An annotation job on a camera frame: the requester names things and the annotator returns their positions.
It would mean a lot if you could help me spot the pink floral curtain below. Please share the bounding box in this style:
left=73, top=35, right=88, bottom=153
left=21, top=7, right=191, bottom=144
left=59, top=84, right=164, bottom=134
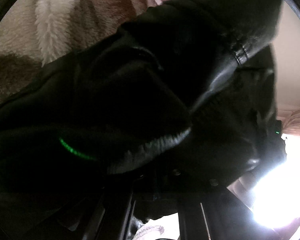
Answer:
left=282, top=110, right=300, bottom=137

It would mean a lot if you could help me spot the black leather jacket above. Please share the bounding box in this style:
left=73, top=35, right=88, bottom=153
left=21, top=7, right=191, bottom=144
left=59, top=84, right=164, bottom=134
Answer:
left=0, top=0, right=288, bottom=240

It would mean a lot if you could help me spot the floral purple bed blanket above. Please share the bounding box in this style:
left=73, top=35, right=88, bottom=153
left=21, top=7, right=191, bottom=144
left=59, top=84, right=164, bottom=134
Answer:
left=0, top=0, right=165, bottom=103

